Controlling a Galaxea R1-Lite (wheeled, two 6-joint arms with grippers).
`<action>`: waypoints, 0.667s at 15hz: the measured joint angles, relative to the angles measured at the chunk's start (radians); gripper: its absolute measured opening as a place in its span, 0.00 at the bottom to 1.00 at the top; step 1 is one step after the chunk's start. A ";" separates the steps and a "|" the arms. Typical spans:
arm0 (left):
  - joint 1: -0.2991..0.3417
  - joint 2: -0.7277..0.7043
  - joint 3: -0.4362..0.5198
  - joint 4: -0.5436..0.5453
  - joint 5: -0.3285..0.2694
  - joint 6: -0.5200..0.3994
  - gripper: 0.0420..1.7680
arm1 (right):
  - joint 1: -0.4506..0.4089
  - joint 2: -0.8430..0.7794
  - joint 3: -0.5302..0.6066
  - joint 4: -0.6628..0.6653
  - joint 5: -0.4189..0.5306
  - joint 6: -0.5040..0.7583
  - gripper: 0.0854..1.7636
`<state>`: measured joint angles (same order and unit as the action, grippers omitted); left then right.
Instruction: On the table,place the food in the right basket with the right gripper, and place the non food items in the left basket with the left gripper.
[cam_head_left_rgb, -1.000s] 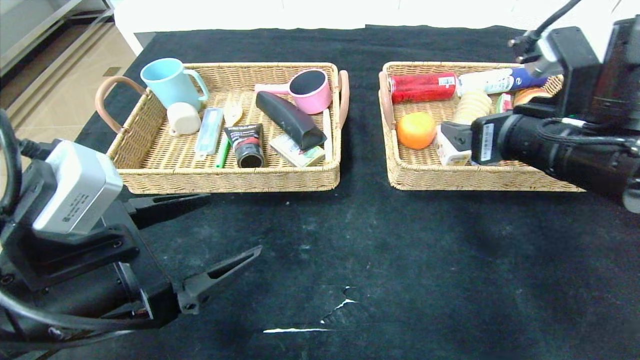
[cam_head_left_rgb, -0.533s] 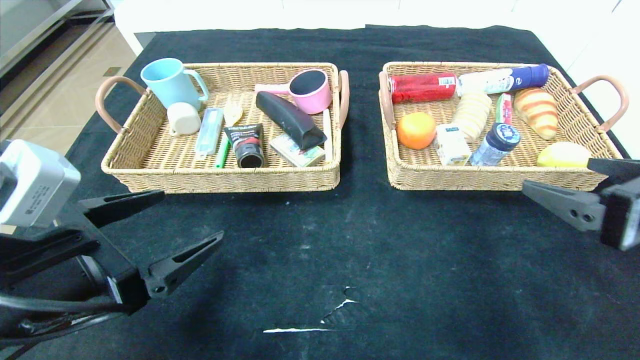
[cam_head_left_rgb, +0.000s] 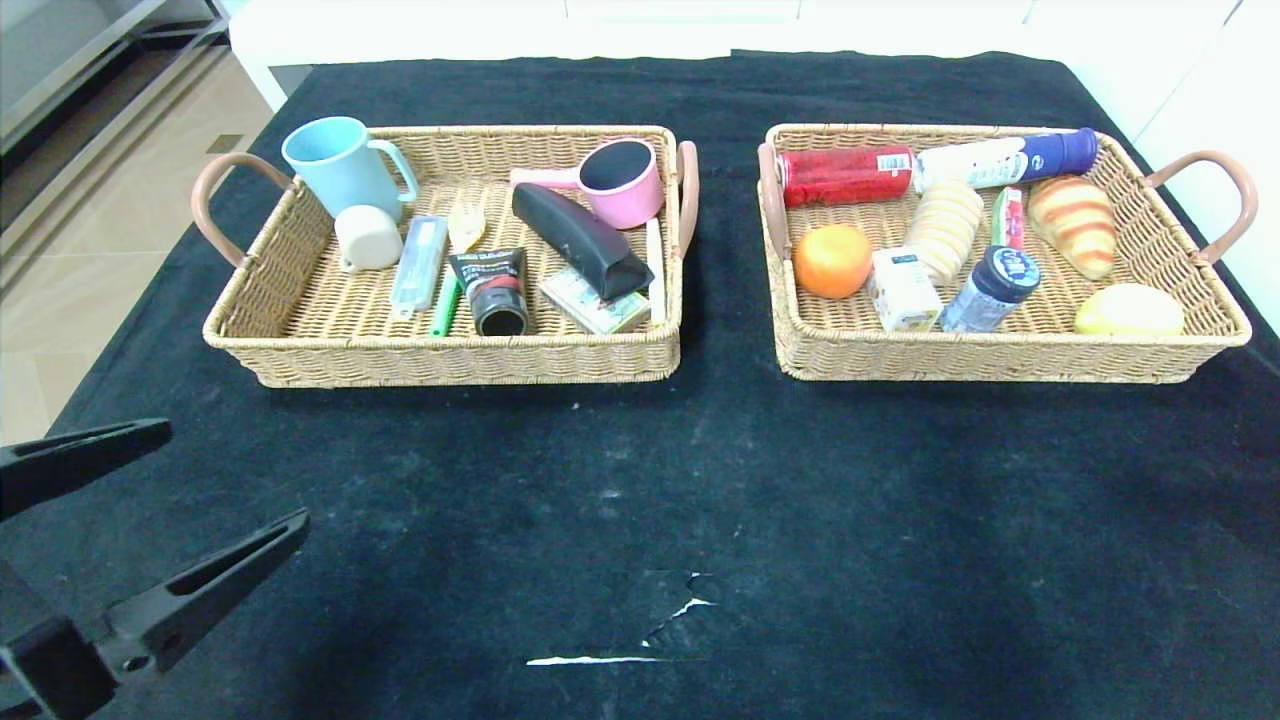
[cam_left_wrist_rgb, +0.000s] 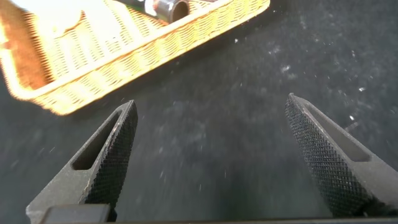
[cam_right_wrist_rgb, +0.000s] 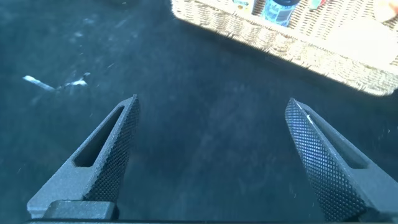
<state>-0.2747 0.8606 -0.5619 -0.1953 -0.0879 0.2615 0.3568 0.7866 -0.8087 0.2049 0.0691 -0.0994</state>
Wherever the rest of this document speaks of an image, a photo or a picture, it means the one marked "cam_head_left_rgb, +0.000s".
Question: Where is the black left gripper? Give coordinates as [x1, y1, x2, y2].
[0, 417, 312, 720]

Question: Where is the yellow pasta spoon green handle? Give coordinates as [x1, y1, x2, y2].
[430, 203, 489, 338]

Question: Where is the black cleanser tube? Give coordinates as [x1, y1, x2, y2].
[447, 246, 532, 338]

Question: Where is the black glasses case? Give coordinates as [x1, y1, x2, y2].
[511, 180, 656, 300]

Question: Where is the orange fruit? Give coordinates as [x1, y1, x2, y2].
[793, 224, 874, 300]

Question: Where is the small white juice box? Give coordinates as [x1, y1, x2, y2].
[868, 247, 944, 333]

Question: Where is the green snack packet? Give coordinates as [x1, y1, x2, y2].
[990, 186, 1026, 251]

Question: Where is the small cream cup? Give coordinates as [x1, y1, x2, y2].
[333, 204, 404, 273]

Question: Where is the clear plastic case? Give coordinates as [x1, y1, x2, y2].
[390, 214, 450, 319]

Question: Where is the light blue mug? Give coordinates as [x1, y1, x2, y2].
[281, 116, 420, 221]

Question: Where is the grey metal shelf unit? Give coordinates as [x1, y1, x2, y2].
[0, 0, 236, 296]

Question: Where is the green card box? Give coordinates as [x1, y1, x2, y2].
[540, 265, 652, 335]

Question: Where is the pale wooden stick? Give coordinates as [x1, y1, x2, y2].
[645, 217, 668, 327]

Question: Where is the black table cloth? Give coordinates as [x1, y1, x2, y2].
[0, 52, 1280, 720]

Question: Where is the red drink can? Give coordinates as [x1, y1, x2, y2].
[777, 146, 918, 210]

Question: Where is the striped spiral bread roll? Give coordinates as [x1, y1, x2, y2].
[903, 180, 985, 287]

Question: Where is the small clear bottle dark cap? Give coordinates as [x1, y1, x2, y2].
[940, 246, 1041, 333]

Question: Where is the white bottle with blue cap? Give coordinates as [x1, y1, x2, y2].
[912, 127, 1099, 191]

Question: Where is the golden croissant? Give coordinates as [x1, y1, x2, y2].
[1026, 176, 1116, 281]

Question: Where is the yellow lemon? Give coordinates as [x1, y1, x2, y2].
[1073, 283, 1185, 337]

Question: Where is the wicker basket with brown handles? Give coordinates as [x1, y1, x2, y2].
[191, 124, 699, 388]
[757, 123, 1258, 385]

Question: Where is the small pink handled pot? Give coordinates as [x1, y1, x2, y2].
[508, 137, 666, 229]

